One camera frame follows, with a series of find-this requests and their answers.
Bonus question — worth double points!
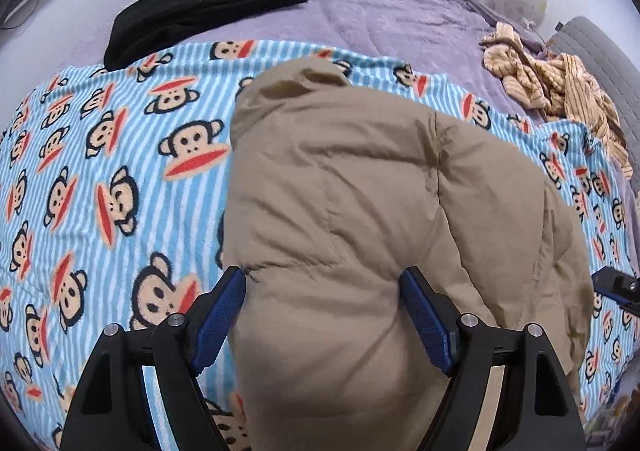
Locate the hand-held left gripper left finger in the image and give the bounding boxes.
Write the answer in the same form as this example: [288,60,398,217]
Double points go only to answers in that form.
[52,265,247,451]

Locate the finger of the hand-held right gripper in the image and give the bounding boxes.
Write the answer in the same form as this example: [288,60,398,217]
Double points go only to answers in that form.
[591,266,640,318]

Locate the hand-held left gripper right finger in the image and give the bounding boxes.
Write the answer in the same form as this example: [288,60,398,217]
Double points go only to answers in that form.
[400,266,586,451]

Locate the beige puffer jacket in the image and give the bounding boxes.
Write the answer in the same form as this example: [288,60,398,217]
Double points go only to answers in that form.
[222,56,596,451]

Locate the blue striped monkey print blanket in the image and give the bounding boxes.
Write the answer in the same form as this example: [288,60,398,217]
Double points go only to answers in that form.
[0,38,640,451]

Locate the beige striped garment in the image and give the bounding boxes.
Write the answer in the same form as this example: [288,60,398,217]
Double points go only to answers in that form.
[480,22,633,179]

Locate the grey quilted headboard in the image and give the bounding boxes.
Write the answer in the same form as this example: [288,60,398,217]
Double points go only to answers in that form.
[547,16,640,132]

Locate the purple bedspread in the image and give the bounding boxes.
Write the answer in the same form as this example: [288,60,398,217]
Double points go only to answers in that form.
[65,0,636,182]

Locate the black folded cloth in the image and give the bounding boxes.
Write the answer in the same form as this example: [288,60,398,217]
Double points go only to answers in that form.
[103,0,313,72]

